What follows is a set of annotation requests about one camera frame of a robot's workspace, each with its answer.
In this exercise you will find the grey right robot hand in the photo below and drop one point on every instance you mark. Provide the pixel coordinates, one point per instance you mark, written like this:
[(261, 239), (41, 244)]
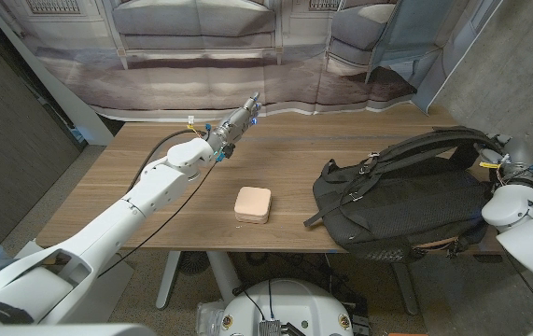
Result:
[(518, 158)]

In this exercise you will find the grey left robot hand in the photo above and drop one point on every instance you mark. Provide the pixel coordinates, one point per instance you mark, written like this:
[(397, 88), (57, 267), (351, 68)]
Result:
[(235, 126)]

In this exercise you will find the black backpack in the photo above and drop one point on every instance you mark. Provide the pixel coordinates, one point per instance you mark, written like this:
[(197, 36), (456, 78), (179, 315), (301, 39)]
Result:
[(410, 205)]

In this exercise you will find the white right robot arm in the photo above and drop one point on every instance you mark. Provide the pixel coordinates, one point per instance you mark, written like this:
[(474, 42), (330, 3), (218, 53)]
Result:
[(527, 228)]

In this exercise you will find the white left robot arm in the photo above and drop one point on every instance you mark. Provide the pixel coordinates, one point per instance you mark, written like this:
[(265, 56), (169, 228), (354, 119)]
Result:
[(116, 224)]

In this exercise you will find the printed room backdrop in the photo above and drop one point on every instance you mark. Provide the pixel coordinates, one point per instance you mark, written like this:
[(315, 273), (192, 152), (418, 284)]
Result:
[(200, 79)]

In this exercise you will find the peach square foam block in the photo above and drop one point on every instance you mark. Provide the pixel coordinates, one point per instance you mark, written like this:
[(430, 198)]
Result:
[(253, 201)]

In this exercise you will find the dark round floor object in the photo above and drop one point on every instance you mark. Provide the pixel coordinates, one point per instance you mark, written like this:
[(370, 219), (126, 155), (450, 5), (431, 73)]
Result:
[(193, 262)]

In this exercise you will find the white table leg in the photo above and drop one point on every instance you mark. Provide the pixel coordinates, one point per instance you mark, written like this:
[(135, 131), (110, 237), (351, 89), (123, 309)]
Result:
[(221, 275)]

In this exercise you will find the grey table leg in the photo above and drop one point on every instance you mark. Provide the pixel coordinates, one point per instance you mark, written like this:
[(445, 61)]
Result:
[(406, 289)]

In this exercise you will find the white robot torso base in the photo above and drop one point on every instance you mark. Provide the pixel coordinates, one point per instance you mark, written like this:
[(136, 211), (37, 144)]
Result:
[(289, 308)]

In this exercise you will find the clear plastic bag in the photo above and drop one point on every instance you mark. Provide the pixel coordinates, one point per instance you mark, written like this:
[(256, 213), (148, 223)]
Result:
[(209, 319)]

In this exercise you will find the dark door panel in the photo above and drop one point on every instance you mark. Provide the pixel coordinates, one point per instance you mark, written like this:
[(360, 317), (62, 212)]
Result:
[(14, 140)]

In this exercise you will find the white backdrop stand post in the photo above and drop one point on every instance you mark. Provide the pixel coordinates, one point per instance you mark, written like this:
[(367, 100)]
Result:
[(60, 93)]

